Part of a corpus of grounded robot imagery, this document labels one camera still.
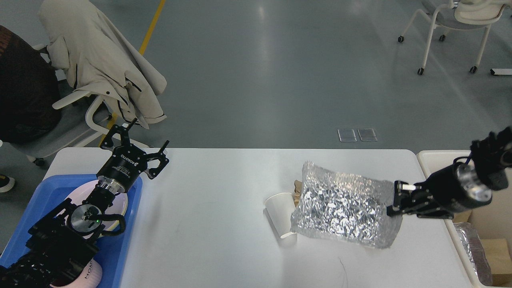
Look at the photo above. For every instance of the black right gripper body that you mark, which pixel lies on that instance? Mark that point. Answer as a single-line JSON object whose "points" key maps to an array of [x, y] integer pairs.
{"points": [[453, 189]]}

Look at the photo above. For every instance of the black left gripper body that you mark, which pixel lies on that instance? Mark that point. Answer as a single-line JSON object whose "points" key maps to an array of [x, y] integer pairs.
{"points": [[124, 166]]}

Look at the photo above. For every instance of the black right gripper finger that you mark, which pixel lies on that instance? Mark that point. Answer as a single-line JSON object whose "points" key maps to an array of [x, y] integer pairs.
{"points": [[424, 207], [410, 194]]}

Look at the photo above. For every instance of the pink plate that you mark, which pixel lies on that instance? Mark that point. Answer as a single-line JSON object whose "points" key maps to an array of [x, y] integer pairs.
{"points": [[120, 202]]}

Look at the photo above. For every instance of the brown paper bag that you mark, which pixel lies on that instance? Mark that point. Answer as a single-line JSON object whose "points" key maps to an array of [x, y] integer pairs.
{"points": [[496, 241]]}

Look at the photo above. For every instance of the silver foil bubble bag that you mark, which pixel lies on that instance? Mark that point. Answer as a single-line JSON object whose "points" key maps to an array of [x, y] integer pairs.
{"points": [[345, 207]]}

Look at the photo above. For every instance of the brown paper ball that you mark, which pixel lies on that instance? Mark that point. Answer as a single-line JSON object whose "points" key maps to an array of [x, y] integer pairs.
{"points": [[297, 192]]}

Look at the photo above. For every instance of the pink mug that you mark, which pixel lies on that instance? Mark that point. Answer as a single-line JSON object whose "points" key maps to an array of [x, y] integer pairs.
{"points": [[90, 277]]}

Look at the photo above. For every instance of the white paper cup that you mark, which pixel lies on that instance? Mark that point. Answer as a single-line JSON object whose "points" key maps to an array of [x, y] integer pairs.
{"points": [[279, 208]]}

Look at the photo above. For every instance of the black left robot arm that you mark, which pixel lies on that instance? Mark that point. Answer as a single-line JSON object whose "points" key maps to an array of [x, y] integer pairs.
{"points": [[62, 243]]}

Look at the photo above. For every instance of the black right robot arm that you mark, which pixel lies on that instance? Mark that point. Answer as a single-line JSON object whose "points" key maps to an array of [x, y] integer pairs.
{"points": [[490, 156]]}

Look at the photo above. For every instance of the beige plastic bin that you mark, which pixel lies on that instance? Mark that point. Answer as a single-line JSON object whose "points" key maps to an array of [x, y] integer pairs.
{"points": [[433, 160]]}

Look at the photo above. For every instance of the floor outlet plates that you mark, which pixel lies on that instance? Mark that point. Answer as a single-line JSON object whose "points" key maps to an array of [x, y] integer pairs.
{"points": [[355, 135]]}

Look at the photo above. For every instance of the blue plastic tray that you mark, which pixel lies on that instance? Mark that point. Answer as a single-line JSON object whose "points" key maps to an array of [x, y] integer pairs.
{"points": [[51, 192]]}

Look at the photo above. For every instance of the white chair with coat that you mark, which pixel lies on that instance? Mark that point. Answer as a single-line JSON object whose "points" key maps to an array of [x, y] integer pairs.
{"points": [[85, 117]]}

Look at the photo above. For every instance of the beige coat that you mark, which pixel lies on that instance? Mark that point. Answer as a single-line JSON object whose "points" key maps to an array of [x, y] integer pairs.
{"points": [[96, 57]]}

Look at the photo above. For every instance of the person in dark clothes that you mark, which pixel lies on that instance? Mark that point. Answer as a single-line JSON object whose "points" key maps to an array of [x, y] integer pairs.
{"points": [[28, 89]]}

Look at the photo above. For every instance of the white furniture foot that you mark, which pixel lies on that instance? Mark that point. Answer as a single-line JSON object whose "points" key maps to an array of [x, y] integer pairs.
{"points": [[501, 71]]}

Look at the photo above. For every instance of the white chair on wheels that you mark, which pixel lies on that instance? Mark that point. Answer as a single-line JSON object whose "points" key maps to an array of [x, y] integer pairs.
{"points": [[458, 15]]}

